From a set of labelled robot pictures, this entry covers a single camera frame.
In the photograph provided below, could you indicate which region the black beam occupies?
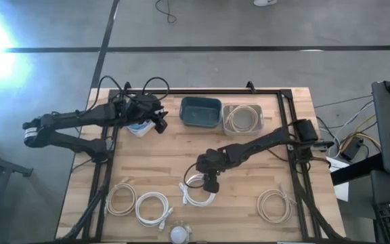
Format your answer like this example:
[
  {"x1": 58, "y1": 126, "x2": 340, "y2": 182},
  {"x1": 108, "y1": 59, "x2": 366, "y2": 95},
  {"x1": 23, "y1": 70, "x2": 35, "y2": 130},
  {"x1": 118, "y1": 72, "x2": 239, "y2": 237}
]
[{"x1": 330, "y1": 154, "x2": 384, "y2": 186}]

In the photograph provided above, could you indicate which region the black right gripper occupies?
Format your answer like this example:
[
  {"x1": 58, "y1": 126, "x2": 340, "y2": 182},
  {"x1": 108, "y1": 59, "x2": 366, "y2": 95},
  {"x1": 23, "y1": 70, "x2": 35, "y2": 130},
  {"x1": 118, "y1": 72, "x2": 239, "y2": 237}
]
[{"x1": 196, "y1": 148, "x2": 231, "y2": 194}]

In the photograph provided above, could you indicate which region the white cable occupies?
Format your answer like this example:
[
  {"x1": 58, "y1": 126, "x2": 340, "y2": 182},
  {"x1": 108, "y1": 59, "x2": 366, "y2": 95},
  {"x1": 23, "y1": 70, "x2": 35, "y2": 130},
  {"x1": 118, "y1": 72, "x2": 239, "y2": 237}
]
[
  {"x1": 178, "y1": 172, "x2": 217, "y2": 207},
  {"x1": 134, "y1": 191, "x2": 175, "y2": 232}
]

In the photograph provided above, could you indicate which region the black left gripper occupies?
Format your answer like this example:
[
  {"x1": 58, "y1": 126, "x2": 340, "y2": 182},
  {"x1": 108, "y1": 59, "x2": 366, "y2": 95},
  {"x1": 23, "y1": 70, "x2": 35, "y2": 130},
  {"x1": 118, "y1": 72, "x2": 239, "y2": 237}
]
[{"x1": 123, "y1": 94, "x2": 169, "y2": 134}]

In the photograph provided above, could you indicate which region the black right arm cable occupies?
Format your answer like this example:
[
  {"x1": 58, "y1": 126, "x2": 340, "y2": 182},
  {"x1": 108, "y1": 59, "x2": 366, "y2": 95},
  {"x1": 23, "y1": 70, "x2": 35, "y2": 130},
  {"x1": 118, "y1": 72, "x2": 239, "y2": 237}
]
[{"x1": 183, "y1": 162, "x2": 204, "y2": 189}]

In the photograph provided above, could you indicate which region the yellow cable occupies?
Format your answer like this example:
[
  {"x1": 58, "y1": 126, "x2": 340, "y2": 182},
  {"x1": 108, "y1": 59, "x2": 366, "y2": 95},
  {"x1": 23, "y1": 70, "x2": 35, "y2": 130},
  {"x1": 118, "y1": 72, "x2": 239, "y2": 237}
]
[{"x1": 339, "y1": 113, "x2": 382, "y2": 153}]

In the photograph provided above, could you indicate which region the teal plastic bin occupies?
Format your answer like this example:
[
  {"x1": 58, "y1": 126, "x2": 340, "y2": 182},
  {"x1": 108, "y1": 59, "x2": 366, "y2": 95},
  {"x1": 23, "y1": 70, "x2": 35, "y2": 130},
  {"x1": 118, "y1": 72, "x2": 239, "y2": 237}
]
[{"x1": 179, "y1": 96, "x2": 223, "y2": 129}]

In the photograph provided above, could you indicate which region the white paper sheet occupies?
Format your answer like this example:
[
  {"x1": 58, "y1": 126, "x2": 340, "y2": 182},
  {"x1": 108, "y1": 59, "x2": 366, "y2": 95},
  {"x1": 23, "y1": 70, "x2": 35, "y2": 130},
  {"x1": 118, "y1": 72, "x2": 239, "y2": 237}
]
[{"x1": 328, "y1": 157, "x2": 350, "y2": 203}]

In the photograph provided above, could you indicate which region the grey plastic bin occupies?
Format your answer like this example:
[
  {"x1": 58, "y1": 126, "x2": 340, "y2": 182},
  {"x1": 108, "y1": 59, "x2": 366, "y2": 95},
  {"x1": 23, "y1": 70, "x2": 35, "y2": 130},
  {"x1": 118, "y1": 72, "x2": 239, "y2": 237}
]
[{"x1": 221, "y1": 104, "x2": 265, "y2": 136}]

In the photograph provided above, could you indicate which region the grey floor cable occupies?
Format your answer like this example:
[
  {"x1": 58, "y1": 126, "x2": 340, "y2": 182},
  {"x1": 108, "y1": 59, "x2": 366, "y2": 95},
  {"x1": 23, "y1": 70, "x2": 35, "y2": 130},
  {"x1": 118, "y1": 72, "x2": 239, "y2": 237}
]
[{"x1": 313, "y1": 94, "x2": 374, "y2": 109}]

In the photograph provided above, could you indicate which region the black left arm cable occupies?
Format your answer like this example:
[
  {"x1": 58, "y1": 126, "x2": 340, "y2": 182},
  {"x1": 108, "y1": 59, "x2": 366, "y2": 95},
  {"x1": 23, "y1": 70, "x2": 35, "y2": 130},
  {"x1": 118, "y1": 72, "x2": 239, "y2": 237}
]
[{"x1": 88, "y1": 75, "x2": 171, "y2": 104}]

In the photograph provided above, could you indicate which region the black floor cable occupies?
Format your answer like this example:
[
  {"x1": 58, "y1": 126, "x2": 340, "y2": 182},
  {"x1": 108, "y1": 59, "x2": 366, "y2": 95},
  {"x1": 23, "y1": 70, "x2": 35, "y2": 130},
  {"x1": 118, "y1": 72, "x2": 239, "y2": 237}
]
[{"x1": 154, "y1": 0, "x2": 178, "y2": 24}]

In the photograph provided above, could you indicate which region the beige cable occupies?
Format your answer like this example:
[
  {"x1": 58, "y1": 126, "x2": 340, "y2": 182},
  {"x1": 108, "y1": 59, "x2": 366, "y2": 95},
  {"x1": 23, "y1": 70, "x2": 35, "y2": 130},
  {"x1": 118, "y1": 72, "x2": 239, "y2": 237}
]
[
  {"x1": 104, "y1": 176, "x2": 138, "y2": 218},
  {"x1": 256, "y1": 184, "x2": 297, "y2": 224},
  {"x1": 225, "y1": 104, "x2": 260, "y2": 133}
]

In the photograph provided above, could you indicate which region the black metal table frame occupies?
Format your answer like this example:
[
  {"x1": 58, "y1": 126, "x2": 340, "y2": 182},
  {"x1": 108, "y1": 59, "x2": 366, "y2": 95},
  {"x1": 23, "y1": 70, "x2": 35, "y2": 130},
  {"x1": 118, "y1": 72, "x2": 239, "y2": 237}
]
[{"x1": 61, "y1": 88, "x2": 347, "y2": 244}]

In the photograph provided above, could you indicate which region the black power adapter box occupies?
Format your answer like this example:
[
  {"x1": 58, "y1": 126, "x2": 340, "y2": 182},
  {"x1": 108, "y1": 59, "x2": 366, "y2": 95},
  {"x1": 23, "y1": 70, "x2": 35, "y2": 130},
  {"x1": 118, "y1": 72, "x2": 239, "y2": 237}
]
[{"x1": 339, "y1": 136, "x2": 364, "y2": 162}]

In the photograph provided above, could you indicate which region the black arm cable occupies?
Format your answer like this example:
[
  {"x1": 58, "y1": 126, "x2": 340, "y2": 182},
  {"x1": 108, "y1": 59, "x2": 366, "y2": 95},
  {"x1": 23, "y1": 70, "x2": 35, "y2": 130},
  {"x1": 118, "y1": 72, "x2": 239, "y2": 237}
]
[
  {"x1": 88, "y1": 75, "x2": 171, "y2": 104},
  {"x1": 183, "y1": 162, "x2": 204, "y2": 189}
]

